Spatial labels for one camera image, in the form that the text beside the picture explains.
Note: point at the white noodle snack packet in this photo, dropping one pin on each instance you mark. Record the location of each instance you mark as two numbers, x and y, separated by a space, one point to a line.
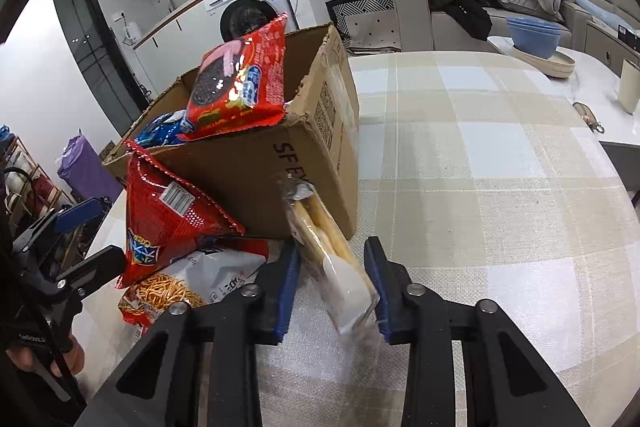
210 272

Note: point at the person's left hand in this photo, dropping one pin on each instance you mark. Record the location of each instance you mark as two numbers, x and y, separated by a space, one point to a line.
75 359

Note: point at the white coffee table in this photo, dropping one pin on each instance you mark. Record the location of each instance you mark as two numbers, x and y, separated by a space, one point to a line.
590 87

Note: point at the beige cup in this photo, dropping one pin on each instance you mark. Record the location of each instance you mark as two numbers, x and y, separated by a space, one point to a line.
629 87

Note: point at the blue snack packet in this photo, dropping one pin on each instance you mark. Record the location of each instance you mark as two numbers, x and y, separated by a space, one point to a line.
160 129

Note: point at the small black box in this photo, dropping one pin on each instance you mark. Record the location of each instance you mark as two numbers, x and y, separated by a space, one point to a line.
629 38

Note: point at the kitchen faucet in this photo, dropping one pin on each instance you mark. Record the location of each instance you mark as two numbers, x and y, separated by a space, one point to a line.
167 2

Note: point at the beige plate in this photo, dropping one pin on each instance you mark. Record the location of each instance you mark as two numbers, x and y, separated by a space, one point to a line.
555 64

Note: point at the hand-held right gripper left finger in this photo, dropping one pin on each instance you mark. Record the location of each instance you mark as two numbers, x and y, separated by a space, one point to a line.
287 297

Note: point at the blue bowl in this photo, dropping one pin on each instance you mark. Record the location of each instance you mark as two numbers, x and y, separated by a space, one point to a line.
527 37
557 34

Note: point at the clear biscuit packet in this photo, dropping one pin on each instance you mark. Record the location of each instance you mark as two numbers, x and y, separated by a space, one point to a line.
325 247

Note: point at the black jacket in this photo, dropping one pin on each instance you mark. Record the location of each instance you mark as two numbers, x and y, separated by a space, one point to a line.
460 2

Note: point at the checkered tablecloth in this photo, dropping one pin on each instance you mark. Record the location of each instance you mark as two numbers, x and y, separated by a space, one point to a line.
475 207

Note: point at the wooden shelf rack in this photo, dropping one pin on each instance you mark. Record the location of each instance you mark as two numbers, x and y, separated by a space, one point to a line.
35 187

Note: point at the white washing machine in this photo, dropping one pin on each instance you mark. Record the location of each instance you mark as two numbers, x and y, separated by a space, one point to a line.
240 2

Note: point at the black glass door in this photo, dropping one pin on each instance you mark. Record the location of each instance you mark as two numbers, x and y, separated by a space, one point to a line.
95 52

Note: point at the brown cardboard box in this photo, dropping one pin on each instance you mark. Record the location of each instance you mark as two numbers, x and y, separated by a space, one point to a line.
260 157

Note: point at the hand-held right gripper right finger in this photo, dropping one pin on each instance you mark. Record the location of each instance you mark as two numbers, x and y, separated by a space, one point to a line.
381 289

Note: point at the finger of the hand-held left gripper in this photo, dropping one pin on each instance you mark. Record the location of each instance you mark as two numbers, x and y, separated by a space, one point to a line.
100 264
82 212

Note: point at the purple bag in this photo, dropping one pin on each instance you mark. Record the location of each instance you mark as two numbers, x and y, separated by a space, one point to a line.
87 169

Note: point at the white base cabinet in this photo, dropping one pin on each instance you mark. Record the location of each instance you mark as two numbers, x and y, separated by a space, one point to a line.
175 52

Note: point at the red cookie packet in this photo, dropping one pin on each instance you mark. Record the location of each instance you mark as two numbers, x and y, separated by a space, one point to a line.
240 82

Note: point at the black and white patterned rug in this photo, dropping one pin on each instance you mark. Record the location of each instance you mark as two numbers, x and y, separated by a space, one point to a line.
365 19

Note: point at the red triangular snack packet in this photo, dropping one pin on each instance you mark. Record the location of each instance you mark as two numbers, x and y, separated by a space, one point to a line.
160 217

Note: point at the light blue pillow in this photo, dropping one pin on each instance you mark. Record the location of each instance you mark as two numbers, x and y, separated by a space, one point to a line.
597 12

